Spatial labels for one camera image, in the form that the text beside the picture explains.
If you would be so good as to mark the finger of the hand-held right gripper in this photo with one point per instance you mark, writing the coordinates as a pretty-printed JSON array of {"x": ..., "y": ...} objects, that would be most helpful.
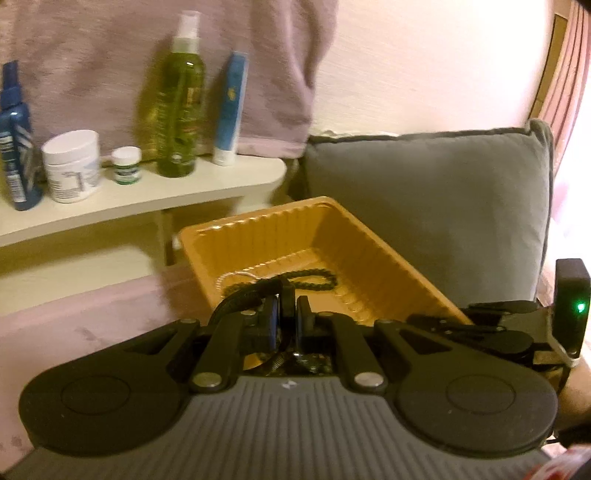
[
  {"x": 503, "y": 309},
  {"x": 448, "y": 327}
]

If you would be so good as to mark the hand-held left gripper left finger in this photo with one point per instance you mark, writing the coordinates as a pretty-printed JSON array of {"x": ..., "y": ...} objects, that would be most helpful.
[{"x": 273, "y": 323}]

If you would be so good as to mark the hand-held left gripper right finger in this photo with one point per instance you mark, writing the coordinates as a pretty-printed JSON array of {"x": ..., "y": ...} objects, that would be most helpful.
[{"x": 303, "y": 323}]

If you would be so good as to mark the black wristwatch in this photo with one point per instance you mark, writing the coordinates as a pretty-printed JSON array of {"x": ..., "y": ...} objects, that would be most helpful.
[{"x": 249, "y": 293}]

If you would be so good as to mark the orange plastic tray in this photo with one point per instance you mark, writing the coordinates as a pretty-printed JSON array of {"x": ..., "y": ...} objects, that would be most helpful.
[{"x": 346, "y": 240}]

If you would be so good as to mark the person's right forearm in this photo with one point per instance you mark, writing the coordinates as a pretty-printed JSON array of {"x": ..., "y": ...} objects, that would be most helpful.
[{"x": 577, "y": 397}]

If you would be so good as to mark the grey cushion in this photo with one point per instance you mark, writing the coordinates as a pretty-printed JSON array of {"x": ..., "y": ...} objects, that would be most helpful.
[{"x": 438, "y": 207}]

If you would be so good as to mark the cream shelf unit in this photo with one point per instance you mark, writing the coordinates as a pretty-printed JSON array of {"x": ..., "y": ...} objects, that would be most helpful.
[{"x": 161, "y": 194}]

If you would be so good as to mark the small green white jar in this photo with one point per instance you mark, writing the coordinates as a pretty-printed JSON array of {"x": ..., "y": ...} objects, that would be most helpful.
[{"x": 127, "y": 170}]

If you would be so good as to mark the white blue tube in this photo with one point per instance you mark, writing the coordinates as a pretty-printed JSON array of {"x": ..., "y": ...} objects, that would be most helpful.
[{"x": 228, "y": 106}]

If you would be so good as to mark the pink striped curtain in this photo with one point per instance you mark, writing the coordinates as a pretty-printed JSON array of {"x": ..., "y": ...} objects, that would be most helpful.
[{"x": 568, "y": 92}]

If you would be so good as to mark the green spray bottle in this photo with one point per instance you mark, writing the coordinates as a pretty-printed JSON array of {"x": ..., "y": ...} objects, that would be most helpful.
[{"x": 178, "y": 115}]

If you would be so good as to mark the white cream jar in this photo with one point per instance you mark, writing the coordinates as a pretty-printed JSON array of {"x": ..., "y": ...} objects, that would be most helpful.
[{"x": 69, "y": 161}]

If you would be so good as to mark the blue spray bottle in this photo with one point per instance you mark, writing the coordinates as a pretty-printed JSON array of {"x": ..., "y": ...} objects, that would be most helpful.
[{"x": 16, "y": 152}]

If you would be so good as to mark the mauve hanging towel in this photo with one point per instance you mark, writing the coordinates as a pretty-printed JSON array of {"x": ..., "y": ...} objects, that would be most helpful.
[{"x": 92, "y": 69}]

